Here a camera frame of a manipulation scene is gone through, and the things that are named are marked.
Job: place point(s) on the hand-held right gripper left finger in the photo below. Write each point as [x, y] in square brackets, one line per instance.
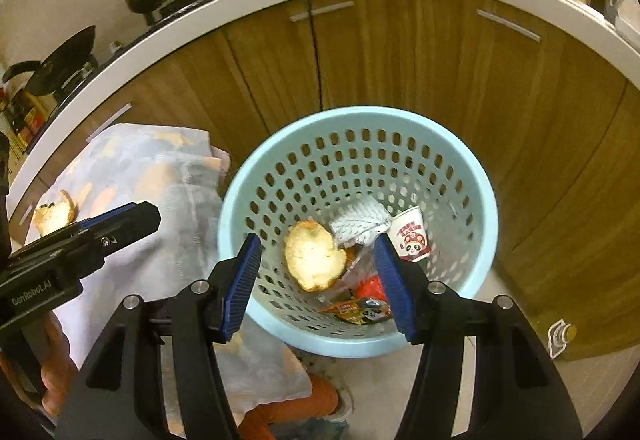
[245, 285]

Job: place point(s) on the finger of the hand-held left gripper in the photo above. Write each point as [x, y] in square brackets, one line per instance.
[125, 225]

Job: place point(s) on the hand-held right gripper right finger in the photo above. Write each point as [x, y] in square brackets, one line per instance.
[395, 290]

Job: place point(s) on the white clear plastic food wrapper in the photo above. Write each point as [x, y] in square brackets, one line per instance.
[362, 265]

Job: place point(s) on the orange snack packet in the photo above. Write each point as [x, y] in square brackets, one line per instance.
[350, 310]

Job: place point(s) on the small fruit peel piece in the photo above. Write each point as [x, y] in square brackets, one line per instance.
[52, 215]

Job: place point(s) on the large fruit peel piece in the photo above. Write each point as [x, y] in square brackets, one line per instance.
[312, 255]

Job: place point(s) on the light blue plastic waste basket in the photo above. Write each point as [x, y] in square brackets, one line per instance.
[350, 114]

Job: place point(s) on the person's left hand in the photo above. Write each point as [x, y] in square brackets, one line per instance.
[57, 360]

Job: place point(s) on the red wrapper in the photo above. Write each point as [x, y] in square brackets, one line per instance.
[370, 289]

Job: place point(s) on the patterned grey orange tablecloth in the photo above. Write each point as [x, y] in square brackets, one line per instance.
[150, 180]

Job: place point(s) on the printed paper cup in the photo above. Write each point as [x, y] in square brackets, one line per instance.
[412, 240]

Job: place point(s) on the white foam fruit net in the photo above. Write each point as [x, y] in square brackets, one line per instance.
[360, 220]

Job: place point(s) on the person's white shoe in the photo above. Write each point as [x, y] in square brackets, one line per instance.
[342, 405]

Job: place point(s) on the person's leg in orange pants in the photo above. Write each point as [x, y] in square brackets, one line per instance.
[290, 410]

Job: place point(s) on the dark sauce bottles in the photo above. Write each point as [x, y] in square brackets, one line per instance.
[27, 118]

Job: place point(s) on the small white gold floor fixture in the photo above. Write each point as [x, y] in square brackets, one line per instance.
[561, 339]

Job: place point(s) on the black frying pan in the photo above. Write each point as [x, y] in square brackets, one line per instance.
[65, 60]

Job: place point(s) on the wooden base cabinet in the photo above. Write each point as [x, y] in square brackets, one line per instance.
[550, 145]

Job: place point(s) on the black gas stove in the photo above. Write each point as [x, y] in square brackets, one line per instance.
[175, 3]

